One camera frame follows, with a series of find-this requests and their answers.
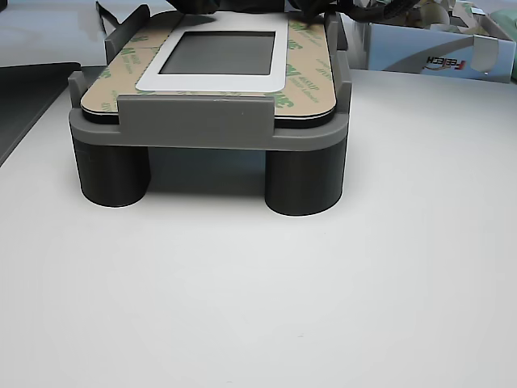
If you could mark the black auxiliary robot arm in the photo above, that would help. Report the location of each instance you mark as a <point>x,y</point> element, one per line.
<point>343,8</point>

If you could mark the blue white cardboard box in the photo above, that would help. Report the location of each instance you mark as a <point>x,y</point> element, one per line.
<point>404,48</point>

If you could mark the tan 3M tape liner strip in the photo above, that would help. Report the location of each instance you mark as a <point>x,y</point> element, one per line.
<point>151,32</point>
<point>125,66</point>
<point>311,60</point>
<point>101,106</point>

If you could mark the grey plastic fixture tray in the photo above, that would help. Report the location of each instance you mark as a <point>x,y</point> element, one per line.
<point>194,121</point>

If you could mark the dark cylindrical fixture leg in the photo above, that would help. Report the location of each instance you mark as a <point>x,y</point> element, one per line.
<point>303,182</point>
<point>113,178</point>

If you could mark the grey flat rectangular mat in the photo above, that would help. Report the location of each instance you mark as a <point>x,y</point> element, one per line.
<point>28,97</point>

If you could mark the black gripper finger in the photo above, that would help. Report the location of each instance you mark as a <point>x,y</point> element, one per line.
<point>196,6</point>

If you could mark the curled peeled liner scrap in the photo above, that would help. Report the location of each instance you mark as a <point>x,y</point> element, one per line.
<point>470,16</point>
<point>434,14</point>

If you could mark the pale green sheet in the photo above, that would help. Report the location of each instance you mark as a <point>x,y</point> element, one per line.
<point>505,24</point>

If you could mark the thin black bar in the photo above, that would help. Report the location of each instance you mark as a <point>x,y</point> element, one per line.
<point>101,10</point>

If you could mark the white plate with window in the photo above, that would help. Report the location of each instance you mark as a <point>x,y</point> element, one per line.
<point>218,85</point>

